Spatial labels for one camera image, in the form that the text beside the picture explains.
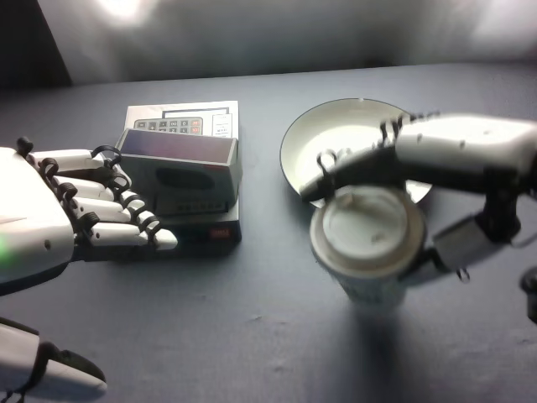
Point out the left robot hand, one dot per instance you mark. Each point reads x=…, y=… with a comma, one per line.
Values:
x=33, y=218

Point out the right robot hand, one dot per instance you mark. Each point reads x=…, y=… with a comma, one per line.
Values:
x=461, y=142

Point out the white plate with leaf print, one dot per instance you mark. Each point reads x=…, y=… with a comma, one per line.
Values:
x=335, y=126

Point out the white paper cup with lid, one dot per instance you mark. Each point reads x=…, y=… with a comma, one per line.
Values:
x=361, y=239

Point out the grey calculator device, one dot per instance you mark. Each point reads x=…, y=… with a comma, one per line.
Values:
x=147, y=113

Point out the purple and white box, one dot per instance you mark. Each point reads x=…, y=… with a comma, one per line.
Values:
x=176, y=151

